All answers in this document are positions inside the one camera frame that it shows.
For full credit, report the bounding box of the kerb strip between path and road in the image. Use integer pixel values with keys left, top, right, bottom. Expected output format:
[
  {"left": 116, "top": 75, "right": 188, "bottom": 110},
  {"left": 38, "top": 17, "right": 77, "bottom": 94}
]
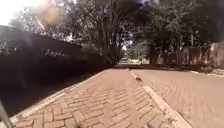
[{"left": 127, "top": 68, "right": 194, "bottom": 128}]

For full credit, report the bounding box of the robot's own part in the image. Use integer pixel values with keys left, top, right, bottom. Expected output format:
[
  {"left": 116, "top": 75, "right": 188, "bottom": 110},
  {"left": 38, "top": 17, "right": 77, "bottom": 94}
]
[{"left": 143, "top": 122, "right": 153, "bottom": 128}]

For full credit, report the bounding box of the red brick road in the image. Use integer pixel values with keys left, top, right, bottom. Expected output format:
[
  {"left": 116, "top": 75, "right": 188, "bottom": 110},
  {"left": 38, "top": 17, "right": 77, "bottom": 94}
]
[{"left": 131, "top": 68, "right": 224, "bottom": 128}]

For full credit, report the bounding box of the grass strip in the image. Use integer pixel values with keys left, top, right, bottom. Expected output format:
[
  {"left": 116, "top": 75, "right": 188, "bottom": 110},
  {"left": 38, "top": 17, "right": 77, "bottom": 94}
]
[{"left": 189, "top": 65, "right": 224, "bottom": 78}]

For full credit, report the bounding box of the tan wall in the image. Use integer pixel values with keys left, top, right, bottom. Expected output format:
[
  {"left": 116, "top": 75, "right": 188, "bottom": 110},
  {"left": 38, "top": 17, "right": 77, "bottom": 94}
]
[{"left": 155, "top": 41, "right": 224, "bottom": 70}]

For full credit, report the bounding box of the pale kerb along dark wall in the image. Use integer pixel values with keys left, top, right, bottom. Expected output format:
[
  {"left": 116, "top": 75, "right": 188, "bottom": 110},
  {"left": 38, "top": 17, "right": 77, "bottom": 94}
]
[{"left": 8, "top": 69, "right": 106, "bottom": 126}]

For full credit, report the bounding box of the red brick path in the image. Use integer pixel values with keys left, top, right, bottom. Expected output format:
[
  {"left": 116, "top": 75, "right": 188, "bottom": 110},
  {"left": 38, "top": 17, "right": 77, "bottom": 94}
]
[{"left": 9, "top": 68, "right": 178, "bottom": 128}]

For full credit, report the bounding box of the row of trees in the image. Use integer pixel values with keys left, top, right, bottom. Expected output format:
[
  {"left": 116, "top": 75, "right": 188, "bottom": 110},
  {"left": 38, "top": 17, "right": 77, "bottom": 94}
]
[{"left": 9, "top": 0, "right": 224, "bottom": 67}]

